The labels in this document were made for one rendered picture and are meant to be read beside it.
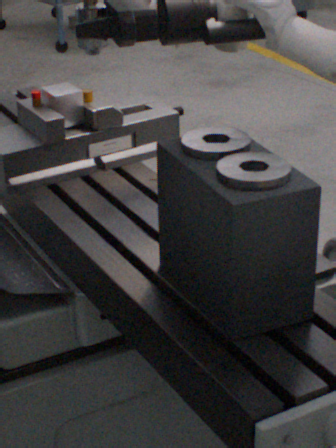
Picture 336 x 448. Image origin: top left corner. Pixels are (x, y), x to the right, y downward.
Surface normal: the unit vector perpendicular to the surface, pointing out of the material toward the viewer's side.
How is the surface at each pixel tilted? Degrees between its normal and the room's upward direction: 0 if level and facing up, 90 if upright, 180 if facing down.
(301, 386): 0
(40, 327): 90
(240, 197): 0
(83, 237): 0
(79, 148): 90
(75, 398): 90
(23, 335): 90
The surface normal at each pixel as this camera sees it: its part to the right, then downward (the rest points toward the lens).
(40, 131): -0.85, 0.25
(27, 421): 0.49, 0.39
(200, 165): -0.02, -0.89
